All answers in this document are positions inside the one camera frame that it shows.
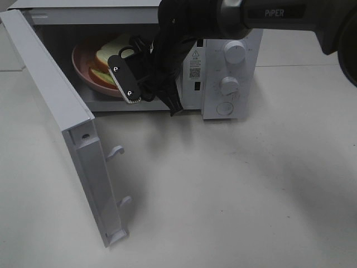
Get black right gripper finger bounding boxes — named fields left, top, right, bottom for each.
left=143, top=80, right=183, bottom=117

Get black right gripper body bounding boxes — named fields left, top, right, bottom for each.
left=131, top=16, right=198, bottom=95

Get round white door button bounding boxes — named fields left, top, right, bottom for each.
left=216, top=102, right=234, bottom=116

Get toast sandwich with lettuce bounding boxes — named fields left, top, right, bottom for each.
left=88, top=33, right=131, bottom=89

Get pink round plate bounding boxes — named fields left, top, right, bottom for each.
left=71, top=33, right=131, bottom=98

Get white microwave door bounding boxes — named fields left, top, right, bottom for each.
left=1, top=9, right=131, bottom=247

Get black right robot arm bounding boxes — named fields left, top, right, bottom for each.
left=129, top=1, right=356, bottom=114

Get warning label with QR code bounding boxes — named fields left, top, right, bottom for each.
left=188, top=49, right=202, bottom=80

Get white microwave oven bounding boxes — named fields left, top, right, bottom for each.
left=1, top=1, right=263, bottom=127

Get white lower microwave knob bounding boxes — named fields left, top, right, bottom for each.
left=219, top=76, right=240, bottom=95

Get white microwave knob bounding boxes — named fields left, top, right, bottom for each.
left=224, top=40, right=247, bottom=64
left=219, top=76, right=240, bottom=95

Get white upper microwave knob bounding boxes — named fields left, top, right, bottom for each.
left=224, top=40, right=247, bottom=64

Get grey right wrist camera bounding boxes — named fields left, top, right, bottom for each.
left=107, top=46, right=142, bottom=104

